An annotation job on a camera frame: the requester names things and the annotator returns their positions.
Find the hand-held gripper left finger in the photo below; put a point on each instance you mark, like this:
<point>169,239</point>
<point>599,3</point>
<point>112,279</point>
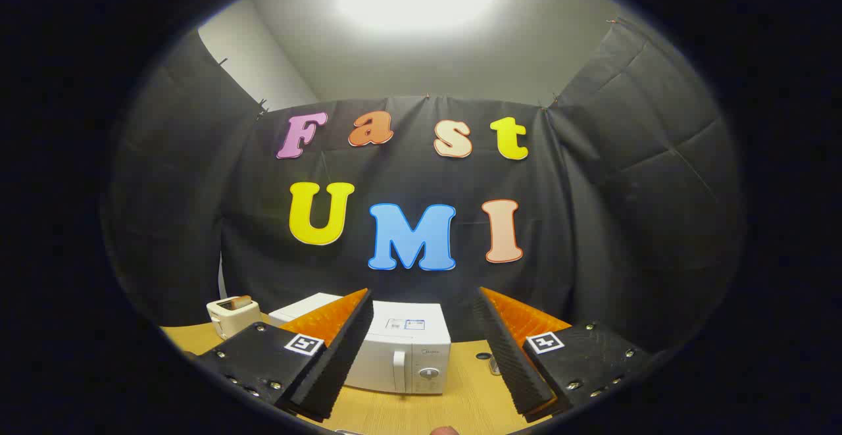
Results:
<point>342,356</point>

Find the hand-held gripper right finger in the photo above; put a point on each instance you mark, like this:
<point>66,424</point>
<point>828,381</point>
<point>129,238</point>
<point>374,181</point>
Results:
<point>510,362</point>

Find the white microwave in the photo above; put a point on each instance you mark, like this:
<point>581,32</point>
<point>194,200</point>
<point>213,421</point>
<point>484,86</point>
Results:
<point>408,349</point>

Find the white toaster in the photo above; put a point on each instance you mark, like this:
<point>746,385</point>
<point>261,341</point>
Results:
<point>230,320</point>

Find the toast slice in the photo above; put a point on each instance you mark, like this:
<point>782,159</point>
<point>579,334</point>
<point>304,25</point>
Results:
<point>241,302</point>

